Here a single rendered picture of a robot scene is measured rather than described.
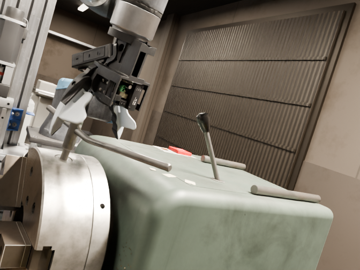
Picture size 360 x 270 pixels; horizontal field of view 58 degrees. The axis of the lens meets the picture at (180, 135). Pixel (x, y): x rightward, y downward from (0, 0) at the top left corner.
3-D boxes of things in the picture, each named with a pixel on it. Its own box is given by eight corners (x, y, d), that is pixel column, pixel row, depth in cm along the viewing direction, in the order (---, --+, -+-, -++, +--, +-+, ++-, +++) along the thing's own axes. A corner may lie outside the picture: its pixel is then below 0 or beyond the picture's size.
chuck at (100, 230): (45, 240, 87) (83, 134, 80) (70, 346, 62) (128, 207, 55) (31, 239, 85) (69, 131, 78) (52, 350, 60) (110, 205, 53)
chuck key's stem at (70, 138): (51, 169, 63) (69, 115, 61) (60, 168, 65) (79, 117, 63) (56, 174, 62) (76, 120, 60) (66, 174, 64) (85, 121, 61)
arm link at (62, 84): (52, 107, 128) (61, 74, 127) (86, 116, 132) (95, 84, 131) (47, 109, 117) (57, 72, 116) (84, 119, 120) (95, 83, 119)
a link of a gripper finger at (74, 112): (54, 136, 48) (100, 96, 51) (36, 120, 52) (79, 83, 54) (66, 148, 51) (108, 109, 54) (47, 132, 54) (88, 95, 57)
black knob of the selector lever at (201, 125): (202, 132, 79) (208, 113, 79) (210, 135, 76) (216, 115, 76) (189, 128, 77) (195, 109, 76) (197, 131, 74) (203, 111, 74)
